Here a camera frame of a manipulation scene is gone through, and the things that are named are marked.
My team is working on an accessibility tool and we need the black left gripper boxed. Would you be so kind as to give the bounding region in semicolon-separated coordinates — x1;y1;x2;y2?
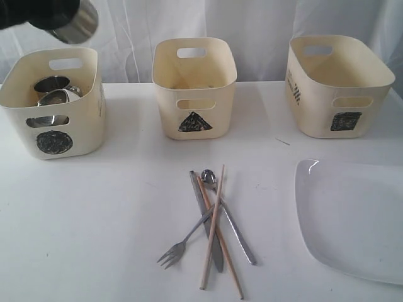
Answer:
1;0;79;30

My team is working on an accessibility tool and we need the stainless steel mug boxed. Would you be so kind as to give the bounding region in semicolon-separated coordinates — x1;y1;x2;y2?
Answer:
33;75;71;99
48;1;98;45

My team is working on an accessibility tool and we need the stainless steel bowl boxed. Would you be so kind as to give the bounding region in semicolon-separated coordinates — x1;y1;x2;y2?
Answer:
26;89;69;128

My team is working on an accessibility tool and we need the white ceramic bowl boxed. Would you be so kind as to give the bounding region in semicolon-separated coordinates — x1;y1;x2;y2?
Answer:
63;89;81;102

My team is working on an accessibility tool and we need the stainless steel spoon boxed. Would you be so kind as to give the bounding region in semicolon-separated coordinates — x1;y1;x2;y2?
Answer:
201;169;257;265

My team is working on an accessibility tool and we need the light wooden chopstick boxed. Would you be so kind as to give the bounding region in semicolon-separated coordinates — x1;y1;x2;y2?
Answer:
199;164;225;290

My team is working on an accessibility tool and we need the stainless steel fork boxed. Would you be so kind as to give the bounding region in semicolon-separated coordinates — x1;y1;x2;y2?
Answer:
157;206;214;270

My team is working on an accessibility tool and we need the stainless steel knife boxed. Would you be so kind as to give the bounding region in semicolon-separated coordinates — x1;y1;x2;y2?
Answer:
189;171;224;272

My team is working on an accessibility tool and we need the cream bin with black circle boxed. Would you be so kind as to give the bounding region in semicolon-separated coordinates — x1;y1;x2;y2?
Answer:
1;47;106;160

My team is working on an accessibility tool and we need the cream bin with black triangle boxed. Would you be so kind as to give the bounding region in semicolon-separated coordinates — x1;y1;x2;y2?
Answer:
152;37;237;140

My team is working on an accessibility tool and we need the white curtain backdrop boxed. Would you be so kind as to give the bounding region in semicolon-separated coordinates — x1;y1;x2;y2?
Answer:
0;0;403;85

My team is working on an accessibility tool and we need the brown wooden chopstick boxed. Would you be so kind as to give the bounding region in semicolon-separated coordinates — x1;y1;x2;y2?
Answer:
196;176;244;300

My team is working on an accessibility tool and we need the cream bin with black square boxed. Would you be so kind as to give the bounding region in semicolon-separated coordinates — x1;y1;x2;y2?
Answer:
285;35;395;138

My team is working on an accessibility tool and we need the white square plate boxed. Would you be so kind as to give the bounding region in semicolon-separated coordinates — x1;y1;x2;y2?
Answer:
295;159;402;286

